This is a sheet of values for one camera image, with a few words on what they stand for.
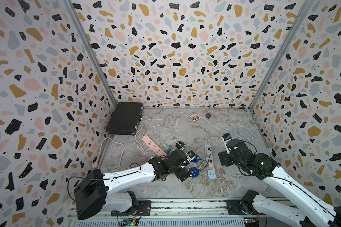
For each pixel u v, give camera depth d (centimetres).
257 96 116
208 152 88
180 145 95
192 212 73
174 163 59
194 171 84
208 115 116
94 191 40
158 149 93
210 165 82
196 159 90
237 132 106
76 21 74
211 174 84
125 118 109
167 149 94
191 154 69
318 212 40
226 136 65
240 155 53
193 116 114
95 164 90
